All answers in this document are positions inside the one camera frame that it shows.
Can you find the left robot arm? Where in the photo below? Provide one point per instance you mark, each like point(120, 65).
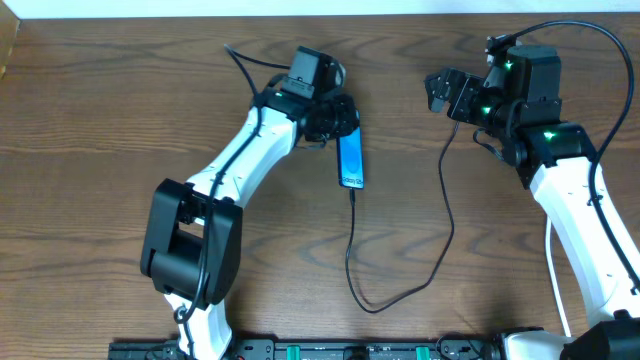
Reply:
point(192, 245)

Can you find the blue Galaxy smartphone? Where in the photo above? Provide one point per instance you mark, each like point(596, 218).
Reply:
point(350, 160)

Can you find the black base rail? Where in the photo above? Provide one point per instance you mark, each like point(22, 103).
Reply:
point(455, 348)

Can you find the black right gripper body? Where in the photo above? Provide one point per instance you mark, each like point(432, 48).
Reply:
point(458, 93)

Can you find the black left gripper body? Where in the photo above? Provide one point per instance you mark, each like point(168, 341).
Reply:
point(335, 118)

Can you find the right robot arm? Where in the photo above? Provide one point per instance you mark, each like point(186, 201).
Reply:
point(518, 103)

